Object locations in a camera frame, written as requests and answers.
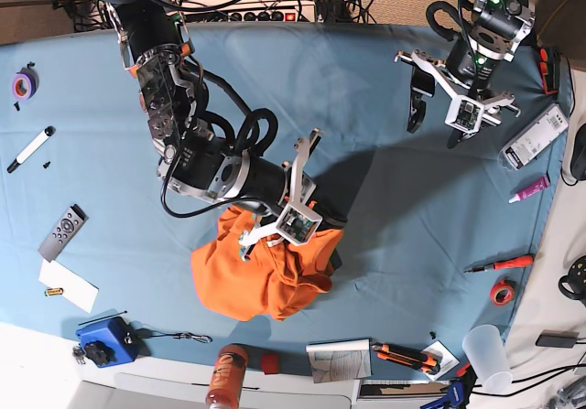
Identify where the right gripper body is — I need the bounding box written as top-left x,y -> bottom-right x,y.
283,170 -> 356,227

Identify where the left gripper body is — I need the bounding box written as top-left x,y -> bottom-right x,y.
409,68 -> 480,102

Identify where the orange t-shirt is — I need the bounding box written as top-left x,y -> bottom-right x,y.
190,206 -> 343,321

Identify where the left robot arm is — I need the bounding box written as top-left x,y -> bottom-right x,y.
396,0 -> 535,148

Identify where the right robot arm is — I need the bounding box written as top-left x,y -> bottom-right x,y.
104,0 -> 346,259

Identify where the purple glue tube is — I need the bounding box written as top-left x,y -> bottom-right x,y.
508,175 -> 550,204

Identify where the clear plastic package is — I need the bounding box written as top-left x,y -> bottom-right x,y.
499,103 -> 569,170

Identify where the blue table cloth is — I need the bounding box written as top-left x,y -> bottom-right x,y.
1,23 -> 565,375

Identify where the folded paper booklet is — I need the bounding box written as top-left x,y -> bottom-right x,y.
306,339 -> 372,383

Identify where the orange black clamp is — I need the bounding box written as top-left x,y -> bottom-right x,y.
538,46 -> 560,97

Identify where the small red block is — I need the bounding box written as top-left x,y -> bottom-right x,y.
261,353 -> 279,375

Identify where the orange black utility knife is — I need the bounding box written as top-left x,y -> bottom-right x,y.
372,344 -> 440,375

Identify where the small white leaflet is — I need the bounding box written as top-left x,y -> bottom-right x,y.
423,340 -> 460,382

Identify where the red tape roll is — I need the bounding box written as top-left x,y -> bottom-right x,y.
490,278 -> 515,307

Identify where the orange drink bottle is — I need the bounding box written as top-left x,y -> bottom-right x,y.
205,344 -> 248,409

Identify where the clear plastic cup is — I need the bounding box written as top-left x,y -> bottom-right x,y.
462,324 -> 513,393

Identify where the blue bar clamp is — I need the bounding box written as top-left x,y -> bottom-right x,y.
421,362 -> 477,409

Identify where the black power strip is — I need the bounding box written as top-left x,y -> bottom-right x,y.
212,10 -> 298,22

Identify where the black power adapter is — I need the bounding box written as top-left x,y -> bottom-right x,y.
535,330 -> 579,349

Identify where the blue plastic box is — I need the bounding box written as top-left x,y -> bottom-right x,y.
76,317 -> 139,368

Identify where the white paper card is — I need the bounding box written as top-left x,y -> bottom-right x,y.
38,260 -> 99,313

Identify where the grey remote control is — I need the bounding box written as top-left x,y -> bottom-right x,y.
38,204 -> 88,262

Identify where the small AA battery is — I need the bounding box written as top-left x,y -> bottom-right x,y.
44,288 -> 64,297

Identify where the black white marker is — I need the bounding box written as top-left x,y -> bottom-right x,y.
6,125 -> 56,174

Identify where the purple tape roll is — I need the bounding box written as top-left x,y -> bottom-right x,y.
11,62 -> 39,102

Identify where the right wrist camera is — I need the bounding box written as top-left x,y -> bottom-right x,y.
238,128 -> 322,261

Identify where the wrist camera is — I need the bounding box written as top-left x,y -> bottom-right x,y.
394,49 -> 522,135
238,128 -> 322,261

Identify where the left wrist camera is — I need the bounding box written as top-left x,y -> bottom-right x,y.
394,49 -> 522,135

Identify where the red handled screwdriver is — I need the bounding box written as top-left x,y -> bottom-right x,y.
464,254 -> 535,274

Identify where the metal carabiner lanyard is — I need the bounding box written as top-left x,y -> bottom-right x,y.
136,330 -> 213,345

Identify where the black cable tie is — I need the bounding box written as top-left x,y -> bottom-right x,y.
78,310 -> 127,326

